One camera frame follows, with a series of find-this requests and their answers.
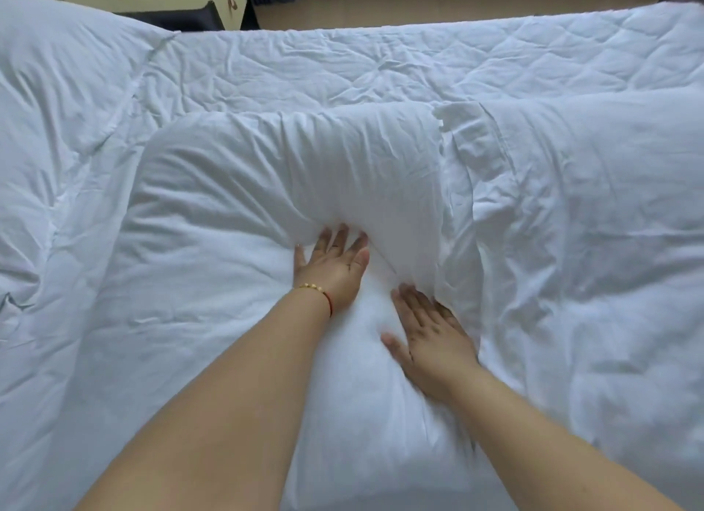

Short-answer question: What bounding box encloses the white pillow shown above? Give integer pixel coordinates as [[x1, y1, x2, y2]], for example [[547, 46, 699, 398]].
[[52, 219, 515, 511]]

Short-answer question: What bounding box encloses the white quilted mattress cover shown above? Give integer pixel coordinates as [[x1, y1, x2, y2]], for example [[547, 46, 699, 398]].
[[129, 2, 704, 124]]

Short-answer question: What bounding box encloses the person's right hand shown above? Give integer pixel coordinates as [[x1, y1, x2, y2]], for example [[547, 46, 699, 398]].
[[381, 284, 483, 405]]

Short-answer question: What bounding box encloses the person's left hand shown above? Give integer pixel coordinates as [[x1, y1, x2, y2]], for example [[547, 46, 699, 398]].
[[293, 224, 371, 315]]

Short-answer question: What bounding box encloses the white duvet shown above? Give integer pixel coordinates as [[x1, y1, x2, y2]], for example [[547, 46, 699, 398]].
[[0, 0, 185, 511]]

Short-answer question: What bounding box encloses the white pillowcase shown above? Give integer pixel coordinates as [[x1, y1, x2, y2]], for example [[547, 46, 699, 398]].
[[128, 103, 478, 330]]

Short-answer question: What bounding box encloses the person's left forearm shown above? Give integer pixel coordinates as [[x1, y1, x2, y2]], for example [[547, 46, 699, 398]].
[[74, 287, 334, 511]]

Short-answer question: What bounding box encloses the white bed sheet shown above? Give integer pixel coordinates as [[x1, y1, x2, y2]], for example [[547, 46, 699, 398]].
[[433, 89, 704, 511]]

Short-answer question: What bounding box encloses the person's right forearm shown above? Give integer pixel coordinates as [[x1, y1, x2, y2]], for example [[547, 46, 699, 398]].
[[439, 361, 686, 511]]

